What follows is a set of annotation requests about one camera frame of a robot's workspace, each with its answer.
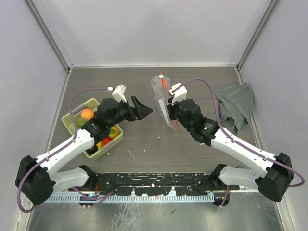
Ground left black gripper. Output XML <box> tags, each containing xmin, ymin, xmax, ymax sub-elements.
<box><xmin>107</xmin><ymin>96</ymin><xmax>152</xmax><ymax>128</ymax></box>

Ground clear orange zip bag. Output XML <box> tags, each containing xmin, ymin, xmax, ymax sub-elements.
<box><xmin>150</xmin><ymin>73</ymin><xmax>179</xmax><ymax>131</ymax></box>

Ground yellow toy banana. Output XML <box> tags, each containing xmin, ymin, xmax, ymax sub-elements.
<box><xmin>96</xmin><ymin>142</ymin><xmax>102</xmax><ymax>150</ymax></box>

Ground green toy leaves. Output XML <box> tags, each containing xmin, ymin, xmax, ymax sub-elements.
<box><xmin>75</xmin><ymin>119</ymin><xmax>116</xmax><ymax>134</ymax></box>

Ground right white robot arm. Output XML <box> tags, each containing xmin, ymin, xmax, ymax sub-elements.
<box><xmin>167</xmin><ymin>97</ymin><xmax>294</xmax><ymax>202</ymax></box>

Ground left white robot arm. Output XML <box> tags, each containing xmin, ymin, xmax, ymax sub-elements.
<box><xmin>15</xmin><ymin>96</ymin><xmax>153</xmax><ymax>205</ymax></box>

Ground yellow orange toy fruit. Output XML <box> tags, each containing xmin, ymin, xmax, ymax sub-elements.
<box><xmin>108</xmin><ymin>126</ymin><xmax>120</xmax><ymax>139</ymax></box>

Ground green plastic basket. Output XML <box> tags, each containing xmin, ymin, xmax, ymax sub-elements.
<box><xmin>61</xmin><ymin>98</ymin><xmax>124</xmax><ymax>160</ymax></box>

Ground red toy tomato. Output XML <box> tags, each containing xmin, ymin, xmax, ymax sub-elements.
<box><xmin>102</xmin><ymin>137</ymin><xmax>113</xmax><ymax>147</ymax></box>

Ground orange toy peach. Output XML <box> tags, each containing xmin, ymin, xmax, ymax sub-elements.
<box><xmin>80</xmin><ymin>108</ymin><xmax>95</xmax><ymax>121</ymax></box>

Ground dark purple toy plum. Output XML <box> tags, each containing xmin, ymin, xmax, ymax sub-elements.
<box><xmin>86</xmin><ymin>146</ymin><xmax>98</xmax><ymax>155</ymax></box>

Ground grey folded cloth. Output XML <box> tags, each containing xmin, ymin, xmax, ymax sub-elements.
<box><xmin>214</xmin><ymin>83</ymin><xmax>254</xmax><ymax>135</ymax></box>

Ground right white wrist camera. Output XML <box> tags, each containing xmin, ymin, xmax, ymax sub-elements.
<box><xmin>168</xmin><ymin>83</ymin><xmax>187</xmax><ymax>104</ymax></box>

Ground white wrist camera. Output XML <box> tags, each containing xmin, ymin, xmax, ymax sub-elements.
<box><xmin>107</xmin><ymin>84</ymin><xmax>127</xmax><ymax>103</ymax></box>
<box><xmin>168</xmin><ymin>83</ymin><xmax>187</xmax><ymax>104</ymax></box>

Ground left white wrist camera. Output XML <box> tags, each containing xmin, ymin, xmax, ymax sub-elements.
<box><xmin>107</xmin><ymin>84</ymin><xmax>127</xmax><ymax>103</ymax></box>

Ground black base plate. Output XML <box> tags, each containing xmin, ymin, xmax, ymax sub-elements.
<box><xmin>68</xmin><ymin>172</ymin><xmax>231</xmax><ymax>197</ymax></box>

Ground grey slotted cable duct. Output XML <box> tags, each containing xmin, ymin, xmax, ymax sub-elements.
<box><xmin>45</xmin><ymin>191</ymin><xmax>215</xmax><ymax>204</ymax></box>

